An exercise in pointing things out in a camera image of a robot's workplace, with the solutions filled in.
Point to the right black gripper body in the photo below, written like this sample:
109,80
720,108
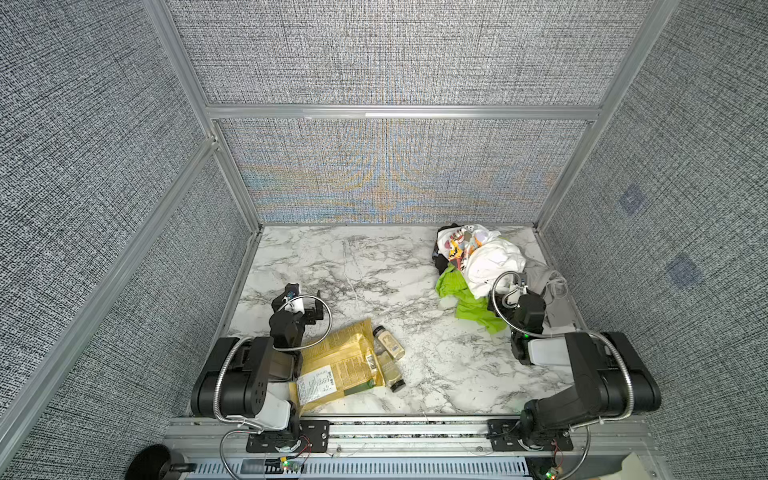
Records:
501,304

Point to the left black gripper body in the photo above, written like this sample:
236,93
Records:
310,306

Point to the grey cloth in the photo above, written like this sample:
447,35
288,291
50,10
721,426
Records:
552,286

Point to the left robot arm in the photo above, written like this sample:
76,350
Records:
233,385

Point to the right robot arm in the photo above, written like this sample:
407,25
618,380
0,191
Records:
610,383

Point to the white cloth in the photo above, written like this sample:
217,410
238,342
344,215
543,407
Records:
488,262

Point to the lime green cloth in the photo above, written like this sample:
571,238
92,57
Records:
453,290

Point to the black cloth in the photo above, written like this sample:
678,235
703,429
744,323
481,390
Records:
439,260

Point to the colourful patterned cloth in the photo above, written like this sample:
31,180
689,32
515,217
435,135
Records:
458,243

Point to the yellow snack bag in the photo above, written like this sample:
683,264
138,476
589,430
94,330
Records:
343,365

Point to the lower small glass bottle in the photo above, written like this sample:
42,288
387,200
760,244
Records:
389,368

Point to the small glass bottle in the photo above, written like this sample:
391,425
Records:
389,368
389,342

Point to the upper small glass bottle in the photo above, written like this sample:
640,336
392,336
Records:
389,342

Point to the black round object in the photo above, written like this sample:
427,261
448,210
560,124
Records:
159,462

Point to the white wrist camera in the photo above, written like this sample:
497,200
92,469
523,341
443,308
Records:
511,298

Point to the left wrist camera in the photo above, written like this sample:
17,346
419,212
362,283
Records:
294,304

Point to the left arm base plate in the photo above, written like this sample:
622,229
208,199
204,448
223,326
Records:
312,435

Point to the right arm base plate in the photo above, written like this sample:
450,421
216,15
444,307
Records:
509,435

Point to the aluminium front rail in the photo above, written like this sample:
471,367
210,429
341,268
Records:
342,436

